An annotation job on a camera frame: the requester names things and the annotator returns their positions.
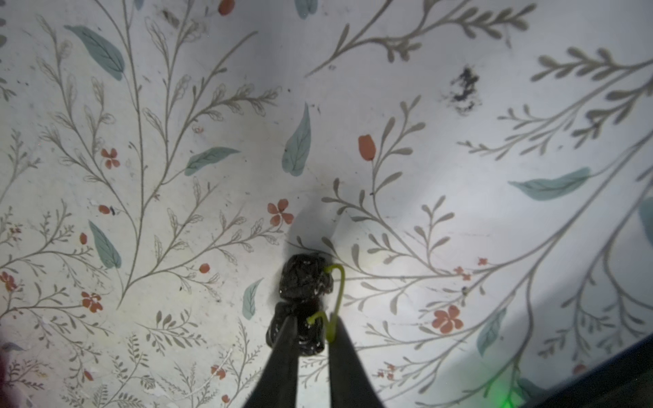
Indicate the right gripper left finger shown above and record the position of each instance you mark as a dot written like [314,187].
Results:
[277,386]

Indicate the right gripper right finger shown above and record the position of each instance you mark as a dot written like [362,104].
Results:
[349,384]

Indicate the small black grapes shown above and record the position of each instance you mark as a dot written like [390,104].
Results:
[305,280]

